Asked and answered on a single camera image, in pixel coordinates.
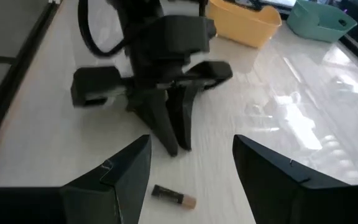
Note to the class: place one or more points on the black and copper battery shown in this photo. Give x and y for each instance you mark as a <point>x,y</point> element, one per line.
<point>171,196</point>

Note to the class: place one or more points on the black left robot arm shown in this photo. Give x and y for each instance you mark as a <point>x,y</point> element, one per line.
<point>141,7</point>

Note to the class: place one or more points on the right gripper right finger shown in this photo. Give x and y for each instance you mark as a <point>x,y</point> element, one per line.
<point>275,189</point>

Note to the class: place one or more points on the yellow plastic bin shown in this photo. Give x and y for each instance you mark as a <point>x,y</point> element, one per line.
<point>244,26</point>

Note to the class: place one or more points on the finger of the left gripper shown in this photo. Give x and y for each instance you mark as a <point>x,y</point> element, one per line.
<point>185,115</point>
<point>154,115</point>

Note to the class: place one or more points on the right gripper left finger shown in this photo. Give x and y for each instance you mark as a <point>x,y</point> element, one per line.
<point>120,189</point>

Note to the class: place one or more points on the teal plastic bin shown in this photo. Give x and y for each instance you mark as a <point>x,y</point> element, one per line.
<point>319,25</point>

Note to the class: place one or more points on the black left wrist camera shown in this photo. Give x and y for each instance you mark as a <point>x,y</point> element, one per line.
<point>185,35</point>

